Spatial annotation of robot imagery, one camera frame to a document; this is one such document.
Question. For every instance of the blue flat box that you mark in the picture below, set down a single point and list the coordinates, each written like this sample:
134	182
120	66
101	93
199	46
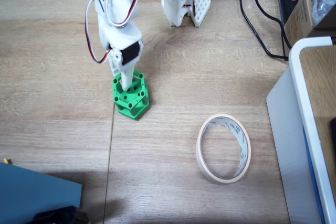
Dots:
31	195

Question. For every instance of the green hexagonal printed component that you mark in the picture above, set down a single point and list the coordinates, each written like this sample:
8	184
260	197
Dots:
131	104

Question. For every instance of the small yellow piece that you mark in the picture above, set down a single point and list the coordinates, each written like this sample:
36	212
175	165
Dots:
6	160

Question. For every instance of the white cabinet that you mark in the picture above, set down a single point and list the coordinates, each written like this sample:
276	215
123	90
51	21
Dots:
288	129

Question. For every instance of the black object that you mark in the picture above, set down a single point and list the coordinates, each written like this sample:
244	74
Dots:
57	216

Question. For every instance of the brown cardboard box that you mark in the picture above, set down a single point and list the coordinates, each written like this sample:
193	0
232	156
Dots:
299	19

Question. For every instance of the beige masking tape roll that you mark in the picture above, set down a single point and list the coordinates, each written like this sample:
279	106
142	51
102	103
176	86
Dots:
242	142

